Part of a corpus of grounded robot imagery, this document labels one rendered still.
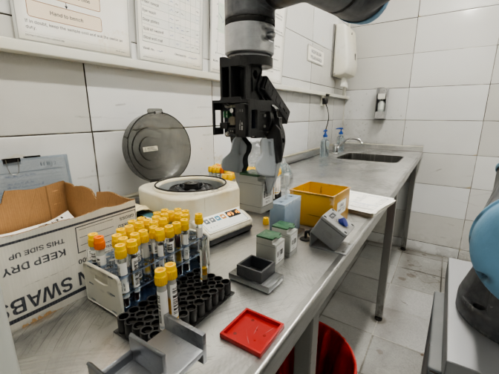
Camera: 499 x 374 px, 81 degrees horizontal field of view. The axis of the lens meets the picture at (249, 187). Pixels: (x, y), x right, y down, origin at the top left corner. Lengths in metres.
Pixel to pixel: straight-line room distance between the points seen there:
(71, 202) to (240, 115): 0.53
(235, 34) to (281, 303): 0.42
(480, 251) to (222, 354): 0.32
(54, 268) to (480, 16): 2.86
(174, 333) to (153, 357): 0.06
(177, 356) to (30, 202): 0.55
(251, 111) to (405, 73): 2.50
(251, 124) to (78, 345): 0.39
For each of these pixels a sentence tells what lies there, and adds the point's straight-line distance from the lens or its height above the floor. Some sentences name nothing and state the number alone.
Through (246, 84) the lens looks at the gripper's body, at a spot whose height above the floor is 1.22.
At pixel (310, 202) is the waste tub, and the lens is 0.83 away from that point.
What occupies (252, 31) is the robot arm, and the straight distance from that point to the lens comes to 0.46.
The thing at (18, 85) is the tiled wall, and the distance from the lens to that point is 0.89.
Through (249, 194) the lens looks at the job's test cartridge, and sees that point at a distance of 0.50.
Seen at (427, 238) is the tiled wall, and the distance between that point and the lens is 3.02.
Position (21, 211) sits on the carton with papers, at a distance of 0.83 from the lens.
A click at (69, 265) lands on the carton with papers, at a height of 0.94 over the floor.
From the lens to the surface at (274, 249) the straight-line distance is 0.60.
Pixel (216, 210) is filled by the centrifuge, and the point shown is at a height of 0.94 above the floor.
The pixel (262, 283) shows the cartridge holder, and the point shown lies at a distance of 0.55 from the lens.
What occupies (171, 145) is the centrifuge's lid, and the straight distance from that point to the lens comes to 1.03.
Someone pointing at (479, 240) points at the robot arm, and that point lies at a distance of 0.31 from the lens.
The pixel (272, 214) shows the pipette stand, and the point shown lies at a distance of 0.72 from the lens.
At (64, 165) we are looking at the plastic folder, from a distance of 0.87.
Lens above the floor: 1.18
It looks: 14 degrees down
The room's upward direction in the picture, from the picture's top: straight up
